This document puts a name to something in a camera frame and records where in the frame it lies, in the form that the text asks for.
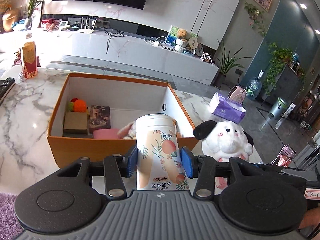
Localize orange cardboard box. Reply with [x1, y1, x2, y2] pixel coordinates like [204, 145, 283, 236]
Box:
[47, 73, 198, 168]

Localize red yellow carton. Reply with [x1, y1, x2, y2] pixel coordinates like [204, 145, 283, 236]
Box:
[21, 41, 38, 79]

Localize peach print white can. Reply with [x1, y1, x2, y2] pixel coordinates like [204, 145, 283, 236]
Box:
[136, 114, 189, 191]

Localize pink striped white plush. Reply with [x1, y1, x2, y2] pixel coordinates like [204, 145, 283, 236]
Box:
[192, 119, 254, 188]

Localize white wifi router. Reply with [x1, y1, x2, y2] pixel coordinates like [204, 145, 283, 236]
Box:
[78, 17, 97, 34]

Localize cream crochet bunny doll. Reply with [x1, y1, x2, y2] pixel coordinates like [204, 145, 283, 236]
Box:
[117, 121, 136, 140]

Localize white tv console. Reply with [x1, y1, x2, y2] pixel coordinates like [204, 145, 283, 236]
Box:
[0, 28, 220, 86]

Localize pink small heater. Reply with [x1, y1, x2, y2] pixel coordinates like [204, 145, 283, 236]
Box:
[228, 86, 246, 104]

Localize water bottle jug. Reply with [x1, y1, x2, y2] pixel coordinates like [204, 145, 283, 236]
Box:
[246, 70, 264, 100]

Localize grey trash bin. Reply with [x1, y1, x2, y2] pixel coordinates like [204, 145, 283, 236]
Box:
[269, 97, 289, 120]

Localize purple fluffy blanket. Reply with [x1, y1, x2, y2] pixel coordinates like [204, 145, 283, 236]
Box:
[0, 193, 23, 240]

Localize dark illustrated card box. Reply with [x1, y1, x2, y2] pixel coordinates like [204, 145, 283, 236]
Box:
[88, 105, 111, 133]

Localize potted plant left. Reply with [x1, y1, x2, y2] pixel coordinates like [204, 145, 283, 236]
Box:
[24, 0, 44, 30]

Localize hanging green vine plant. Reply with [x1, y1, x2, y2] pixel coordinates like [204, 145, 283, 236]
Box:
[263, 42, 294, 96]

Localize pink leather notebook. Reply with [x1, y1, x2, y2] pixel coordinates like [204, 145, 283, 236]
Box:
[93, 128, 119, 140]

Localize right hand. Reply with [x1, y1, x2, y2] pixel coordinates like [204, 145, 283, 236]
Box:
[299, 207, 320, 229]

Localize brown square box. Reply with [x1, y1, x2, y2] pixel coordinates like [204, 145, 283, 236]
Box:
[63, 112, 87, 134]

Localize copper vase dried flowers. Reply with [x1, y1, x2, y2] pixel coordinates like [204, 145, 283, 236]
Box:
[0, 0, 19, 33]

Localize floor plant right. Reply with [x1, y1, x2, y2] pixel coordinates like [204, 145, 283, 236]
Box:
[214, 40, 251, 88]

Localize purple tissue pack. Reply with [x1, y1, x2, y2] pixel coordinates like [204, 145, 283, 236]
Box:
[209, 92, 246, 124]

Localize black remote keyboard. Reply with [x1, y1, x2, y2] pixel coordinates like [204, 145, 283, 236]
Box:
[0, 77, 15, 104]

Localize teddy bear on console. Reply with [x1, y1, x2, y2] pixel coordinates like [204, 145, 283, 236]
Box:
[176, 28, 188, 39]

